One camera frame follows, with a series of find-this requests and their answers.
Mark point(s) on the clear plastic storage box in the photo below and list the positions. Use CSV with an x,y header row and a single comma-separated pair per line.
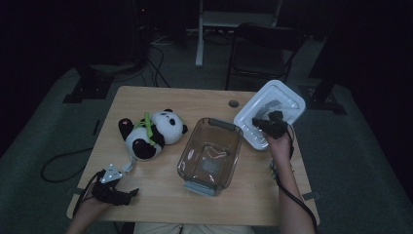
x,y
211,156

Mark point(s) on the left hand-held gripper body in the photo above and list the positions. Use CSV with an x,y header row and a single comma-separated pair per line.
x,y
108,191

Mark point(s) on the black folding chair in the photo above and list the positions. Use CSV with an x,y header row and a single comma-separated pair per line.
x,y
259,58

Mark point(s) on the white metal stand frame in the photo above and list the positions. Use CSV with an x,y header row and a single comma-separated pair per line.
x,y
227,19

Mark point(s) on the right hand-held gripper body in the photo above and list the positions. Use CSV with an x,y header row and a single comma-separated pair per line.
x,y
276,128

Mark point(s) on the black stand base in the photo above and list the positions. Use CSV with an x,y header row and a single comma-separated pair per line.
x,y
323,100
87,89

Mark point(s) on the grey tape piece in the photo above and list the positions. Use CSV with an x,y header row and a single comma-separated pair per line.
x,y
80,191
311,196

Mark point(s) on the white box lid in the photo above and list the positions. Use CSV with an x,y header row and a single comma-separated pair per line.
x,y
279,97

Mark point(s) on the person's left hand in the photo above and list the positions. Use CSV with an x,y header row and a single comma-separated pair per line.
x,y
91,204

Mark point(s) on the panda plush toy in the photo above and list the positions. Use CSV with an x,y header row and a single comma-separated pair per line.
x,y
156,133

